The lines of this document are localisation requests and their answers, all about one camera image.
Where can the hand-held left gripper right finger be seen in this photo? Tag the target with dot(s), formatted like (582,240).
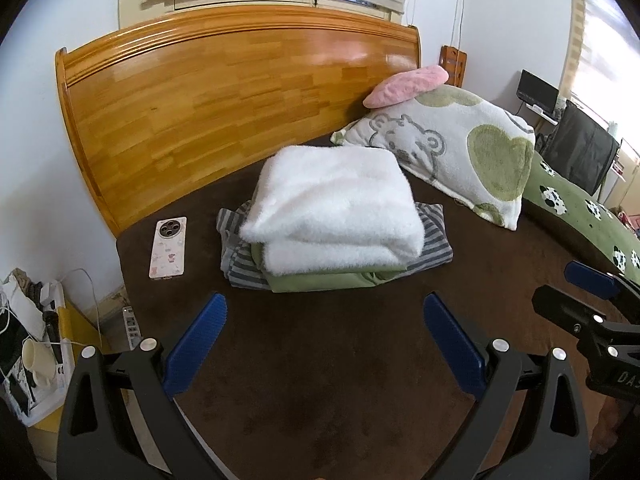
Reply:
(452,345)

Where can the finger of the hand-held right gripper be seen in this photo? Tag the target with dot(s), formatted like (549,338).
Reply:
(590,280)
(565,305)

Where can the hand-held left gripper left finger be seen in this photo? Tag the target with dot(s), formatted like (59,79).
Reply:
(197,345)

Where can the white fuzzy cardigan black trim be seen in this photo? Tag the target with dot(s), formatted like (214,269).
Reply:
(330,200)

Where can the person's right hand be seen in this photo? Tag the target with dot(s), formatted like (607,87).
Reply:
(606,425)

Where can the green panda print quilt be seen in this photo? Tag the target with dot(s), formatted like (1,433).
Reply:
(575,225)

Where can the white power strip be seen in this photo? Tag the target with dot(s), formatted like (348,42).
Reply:
(131,327)

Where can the floral case smartphone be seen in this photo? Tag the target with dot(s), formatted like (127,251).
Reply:
(167,250)

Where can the grey striped garment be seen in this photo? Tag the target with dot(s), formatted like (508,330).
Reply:
(435,245)

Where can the yellow storage box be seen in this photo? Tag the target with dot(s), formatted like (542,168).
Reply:
(80,325)

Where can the black office chair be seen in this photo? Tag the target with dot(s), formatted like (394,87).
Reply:
(580,150)

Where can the folded green garment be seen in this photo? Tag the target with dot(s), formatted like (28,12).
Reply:
(320,282)

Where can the cream cup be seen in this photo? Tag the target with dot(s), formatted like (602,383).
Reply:
(40,360)

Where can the white desk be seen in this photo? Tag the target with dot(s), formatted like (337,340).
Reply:
(545,117)

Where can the white pillow green heart print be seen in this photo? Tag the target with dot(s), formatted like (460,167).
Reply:
(450,160)

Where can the black monitor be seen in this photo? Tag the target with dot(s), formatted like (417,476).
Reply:
(537,87)

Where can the wooden headboard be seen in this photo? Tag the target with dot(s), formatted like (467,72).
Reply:
(200,100)

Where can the wooden chair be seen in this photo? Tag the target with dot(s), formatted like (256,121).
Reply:
(452,65)

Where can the pink plush pillow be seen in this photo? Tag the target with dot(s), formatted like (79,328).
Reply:
(405,85)

